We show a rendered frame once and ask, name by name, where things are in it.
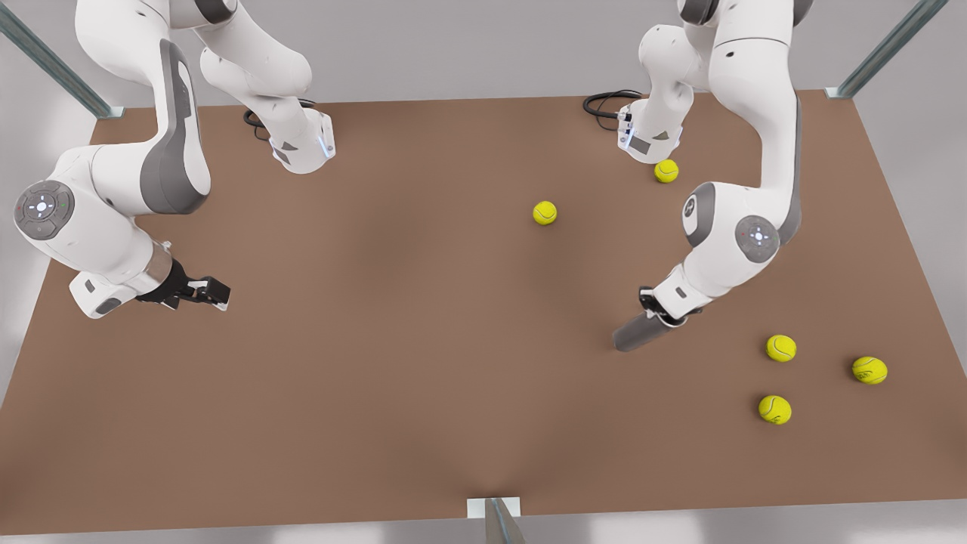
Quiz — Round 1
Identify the grey tennis tube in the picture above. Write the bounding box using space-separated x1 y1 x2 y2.
612 308 685 354

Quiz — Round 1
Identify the black cable loop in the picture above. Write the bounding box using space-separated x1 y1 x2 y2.
243 97 319 142
582 89 645 134

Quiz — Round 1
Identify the silver frame post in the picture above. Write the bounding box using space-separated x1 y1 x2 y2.
466 496 527 544
824 0 950 100
0 4 126 120

